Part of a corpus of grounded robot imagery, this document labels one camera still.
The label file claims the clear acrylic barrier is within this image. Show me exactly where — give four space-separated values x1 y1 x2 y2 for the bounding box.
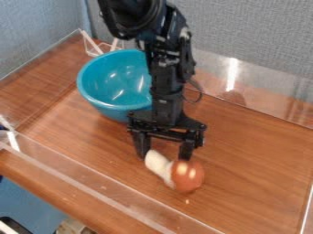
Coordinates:
194 49 313 130
0 131 225 234

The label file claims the clear acrylic corner bracket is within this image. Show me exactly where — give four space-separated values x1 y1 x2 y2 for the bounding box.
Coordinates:
78 29 124 58

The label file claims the blue plastic bowl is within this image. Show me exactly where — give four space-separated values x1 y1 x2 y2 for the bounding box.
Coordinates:
76 49 151 122

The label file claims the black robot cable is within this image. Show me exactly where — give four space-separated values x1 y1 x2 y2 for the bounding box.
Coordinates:
185 77 205 104

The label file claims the clear acrylic front barrier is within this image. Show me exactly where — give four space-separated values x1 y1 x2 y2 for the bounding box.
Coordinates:
0 131 225 234

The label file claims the clear acrylic back barrier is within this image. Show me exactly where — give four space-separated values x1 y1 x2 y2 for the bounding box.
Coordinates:
194 49 313 130

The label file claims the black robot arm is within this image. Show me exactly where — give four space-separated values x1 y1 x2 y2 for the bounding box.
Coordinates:
96 0 206 160

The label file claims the brown toy mushroom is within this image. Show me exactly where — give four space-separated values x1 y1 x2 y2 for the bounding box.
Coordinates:
145 150 205 193

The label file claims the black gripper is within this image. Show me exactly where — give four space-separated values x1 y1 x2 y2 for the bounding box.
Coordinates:
127 111 206 161

